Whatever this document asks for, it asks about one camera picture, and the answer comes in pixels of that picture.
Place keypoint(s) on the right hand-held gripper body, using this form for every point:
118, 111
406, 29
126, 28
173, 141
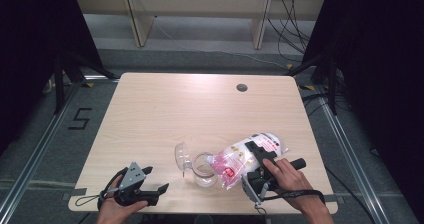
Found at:
255, 184

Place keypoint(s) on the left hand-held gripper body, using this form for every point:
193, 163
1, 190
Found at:
132, 175

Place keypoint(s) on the glass jar with hinged lid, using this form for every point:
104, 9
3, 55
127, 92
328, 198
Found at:
203, 174

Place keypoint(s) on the red and white pouch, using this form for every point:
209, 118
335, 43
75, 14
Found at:
233, 164

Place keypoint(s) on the person's right hand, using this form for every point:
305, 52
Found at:
290, 180

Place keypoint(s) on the person's left hand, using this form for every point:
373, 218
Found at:
110, 210

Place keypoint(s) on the grey tape strip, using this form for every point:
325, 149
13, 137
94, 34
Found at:
78, 192
331, 198

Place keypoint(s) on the yellow and black floor tape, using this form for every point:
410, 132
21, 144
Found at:
89, 84
289, 65
307, 87

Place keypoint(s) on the black metal stand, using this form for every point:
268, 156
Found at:
59, 90
332, 90

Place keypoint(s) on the beige wooden shelf unit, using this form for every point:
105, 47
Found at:
140, 24

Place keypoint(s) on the black curtain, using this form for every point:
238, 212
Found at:
383, 50
26, 34

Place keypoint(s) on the aluminium floor rail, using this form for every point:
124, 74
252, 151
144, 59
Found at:
34, 160
354, 165

